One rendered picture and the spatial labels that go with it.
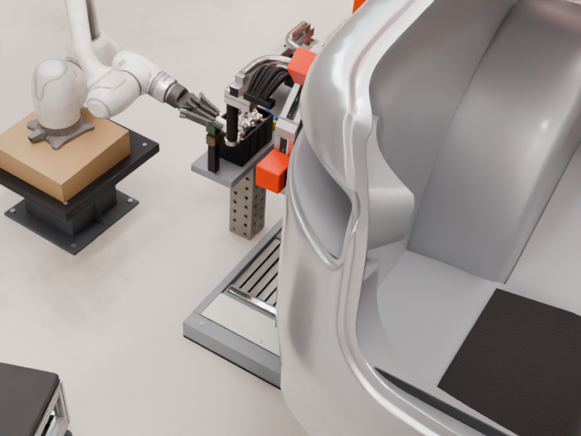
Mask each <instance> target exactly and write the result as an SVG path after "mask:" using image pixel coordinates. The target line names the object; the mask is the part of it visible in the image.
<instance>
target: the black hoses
mask: <svg viewBox="0 0 581 436"><path fill-rule="evenodd" d="M283 82H284V84H285V85H286V86H288V87H292V88H293V86H294V84H295V82H294V80H293V79H292V78H291V75H290V74H289V72H288V70H287V68H285V67H276V66H273V65H267V64H265V65H262V66H261V67H259V68H258V69H257V70H256V72H255V73H254V75H253V77H252V79H251V81H250V83H249V86H248V88H247V90H246V91H245V92H244V93H243V99H245V100H247V101H250V102H252V103H253V104H256V105H258V106H262V107H264V108H266V109H268V110H271V109H272V108H273V107H274V106H275V101H276V100H274V99H272V98H270V97H271V95H272V94H273V93H274V92H275V90H276V89H277V88H278V87H279V86H280V84H282V83H283Z"/></svg>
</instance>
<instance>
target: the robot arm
mask: <svg viewBox="0 0 581 436"><path fill-rule="evenodd" d="M64 1H65V5H66V10H67V18H68V22H69V27H70V30H71V34H70V35H69V37H68V38H67V41H66V51H65V60H62V59H57V58H53V59H48V60H45V61H43V62H41V63H40V64H39V65H38V66H37V67H36V68H35V71H34V72H33V75H32V79H31V95H32V100H33V105H34V109H35V114H36V117H37V119H34V120H31V121H29V122H28V123H27V128H28V129H29V130H31V131H33V132H32V133H31V134H30V135H29V136H28V138H29V141H30V142H31V143H34V142H37V141H40V140H43V139H44V140H45V141H46V142H47V143H49V144H50V145H51V147H52V149H53V150H55V151H57V150H59V149H60V148H61V147H62V146H63V145H65V144H67V143H69V142H71V141H72V140H74V139H76V138H78V137H79V136H81V135H83V134H85V133H87V132H89V131H93V130H94V129H95V125H94V123H92V122H90V121H88V120H86V119H85V118H83V117H82V116H81V113H80V109H81V108H82V106H83V105H84V104H85V102H86V106H87V108H88V110H89V111H90V113H91V114H92V115H93V116H95V117H97V118H100V119H109V118H112V117H114V116H116V115H118V114H120V113H121V112H123V111H124V110H126V109H127V108H128V107H129V106H130V105H132V104H133V103H134V101H135V100H136V99H137V98H138V97H140V96H142V95H145V94H148V95H149V96H150V97H152V98H154V99H156V100H158V101H160V102H161V103H163V104H164V103H167V104H168V105H170V106H172V107H174V108H177V109H178V110H179V111H180V115H179V117H180V118H182V119H188V120H191V121H193V122H195V123H197V124H199V125H203V126H206V127H209V126H210V127H213V125H214V126H215V127H217V128H218V129H220V130H223V131H226V130H227V129H226V127H227V120H226V119H224V118H222V117H221V116H220V109H218V108H217V107H216V106H215V105H214V104H213V103H212V102H211V101H209V100H208V99H207V98H206V97H205V96H204V94H203V93H202V92H200V93H199V94H194V93H190V92H189V91H188V89H187V88H186V87H184V86H182V85H181V84H179V83H178V80H177V79H175V78H174V77H172V76H170V75H169V74H167V73H166V72H164V71H163V70H162V69H161V68H160V67H159V66H158V65H157V64H155V63H154V62H153V61H151V60H149V59H148V58H146V57H144V56H142V55H140V54H138V53H135V52H132V51H130V50H121V47H120V46H119V45H118V43H117V42H116V41H115V40H114V39H112V38H111V37H110V36H108V34H107V33H106V32H104V31H103V30H102V29H100V28H99V21H98V16H97V11H96V6H95V2H94V0H64Z"/></svg>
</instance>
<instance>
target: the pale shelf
mask: <svg viewBox="0 0 581 436"><path fill-rule="evenodd" d="M274 142H275V135H274V131H272V140H271V141H270V142H269V143H267V144H266V145H265V146H264V147H263V148H262V149H261V150H260V151H259V152H258V153H257V154H256V155H255V156H253V157H252V158H251V159H250V160H249V161H248V162H247V163H246V164H245V165H244V166H243V167H240V166H238V165H236V164H234V163H231V162H228V161H227V160H225V159H223V158H220V171H219V172H218V173H216V174H215V175H213V174H211V173H209V172H208V151H206V152H204V153H203V154H202V155H201V156H200V157H198V158H197V159H196V160H195V161H194V162H193V163H192V164H191V171H193V172H195V173H197V174H199V175H201V176H204V177H206V178H208V179H210V180H212V181H214V182H216V183H219V184H221V185H223V186H225V187H227V188H229V189H232V188H233V187H234V186H235V185H236V184H237V183H238V182H239V181H240V180H241V179H242V178H243V177H245V176H246V175H247V174H248V173H249V172H250V171H251V170H252V169H253V168H254V167H255V166H256V165H257V164H258V163H260V162H261V161H262V160H263V159H264V158H265V157H266V156H267V155H268V154H269V153H270V152H271V151H272V150H273V149H274Z"/></svg>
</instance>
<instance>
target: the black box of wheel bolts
mask: <svg viewBox="0 0 581 436"><path fill-rule="evenodd" d="M273 116H274V115H273V114H271V112H270V111H267V110H266V109H264V108H261V107H259V106H257V107H256V108H255V109H254V110H253V111H251V112H250V113H249V112H245V111H243V110H240V109H239V129H238V136H239V144H238V145H236V146H228V145H226V144H225V136H226V132H225V131H223V130H221V131H220V133H221V143H220V158H223V159H225V160H227V161H228V162H231V163H233V164H236V165H238V166H240V167H243V166H244V165H245V164H246V163H247V162H248V161H249V160H250V159H251V158H252V157H253V156H255V155H256V154H257V153H258V152H259V151H260V150H261V149H262V148H263V147H264V146H265V145H266V144H267V143H269V142H270V141H271V140H272V127H273Z"/></svg>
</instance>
